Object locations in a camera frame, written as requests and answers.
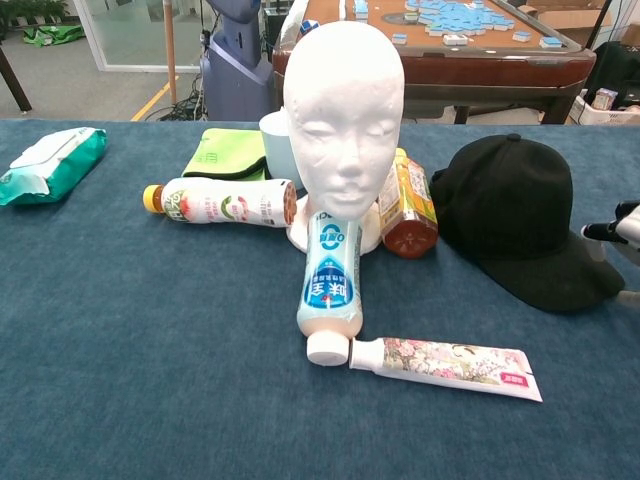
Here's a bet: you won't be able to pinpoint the white foam mannequin head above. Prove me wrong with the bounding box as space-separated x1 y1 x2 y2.
283 20 406 256

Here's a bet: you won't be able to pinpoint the green bag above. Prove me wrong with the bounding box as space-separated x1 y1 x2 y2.
22 23 86 49

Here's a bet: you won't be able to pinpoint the green wet wipes pack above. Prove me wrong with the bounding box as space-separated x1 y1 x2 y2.
0 126 109 207

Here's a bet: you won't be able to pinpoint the cardboard box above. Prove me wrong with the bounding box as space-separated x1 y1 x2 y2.
517 0 614 31

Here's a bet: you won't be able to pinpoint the small drink carton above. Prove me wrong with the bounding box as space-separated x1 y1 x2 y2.
592 87 619 110

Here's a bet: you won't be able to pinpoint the black floor cables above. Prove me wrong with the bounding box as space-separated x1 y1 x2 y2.
159 94 206 122

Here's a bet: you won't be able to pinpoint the white plastic basket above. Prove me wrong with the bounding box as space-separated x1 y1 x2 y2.
569 88 640 126

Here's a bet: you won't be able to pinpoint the white label bottle yellow cap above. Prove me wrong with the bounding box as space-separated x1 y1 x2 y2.
142 176 298 229

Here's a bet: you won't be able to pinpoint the green folded cloth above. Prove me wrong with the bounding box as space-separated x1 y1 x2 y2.
181 127 269 182

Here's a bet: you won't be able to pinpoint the pale blue cup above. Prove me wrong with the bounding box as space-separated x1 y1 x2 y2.
258 110 306 191

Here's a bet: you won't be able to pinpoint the wooden pole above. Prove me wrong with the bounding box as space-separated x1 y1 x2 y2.
163 0 179 105

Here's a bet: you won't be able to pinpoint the mahjong tile pile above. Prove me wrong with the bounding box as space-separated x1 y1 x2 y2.
404 0 516 39

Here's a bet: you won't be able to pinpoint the brown mahjong table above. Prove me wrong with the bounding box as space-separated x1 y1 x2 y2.
272 0 598 125

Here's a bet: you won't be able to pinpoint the black baseball cap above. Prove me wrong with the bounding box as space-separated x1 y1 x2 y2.
429 133 627 314

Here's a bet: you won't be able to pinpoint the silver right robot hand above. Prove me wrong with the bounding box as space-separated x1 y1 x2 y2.
579 199 640 314

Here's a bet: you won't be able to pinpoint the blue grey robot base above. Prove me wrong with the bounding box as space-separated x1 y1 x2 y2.
199 0 275 122

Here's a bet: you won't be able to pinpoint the floral toothpaste tube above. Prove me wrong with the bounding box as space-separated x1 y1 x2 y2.
348 336 544 404

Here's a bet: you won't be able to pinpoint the dark wooden leg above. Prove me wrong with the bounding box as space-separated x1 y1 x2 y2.
0 44 32 112

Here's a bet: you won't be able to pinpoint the amber tea bottle yellow label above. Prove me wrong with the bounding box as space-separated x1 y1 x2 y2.
377 147 440 260

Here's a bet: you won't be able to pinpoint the white plastic bag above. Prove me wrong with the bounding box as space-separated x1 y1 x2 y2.
278 0 321 49

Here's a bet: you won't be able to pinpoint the blue label bottle white cap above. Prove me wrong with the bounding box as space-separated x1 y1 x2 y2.
295 209 365 366

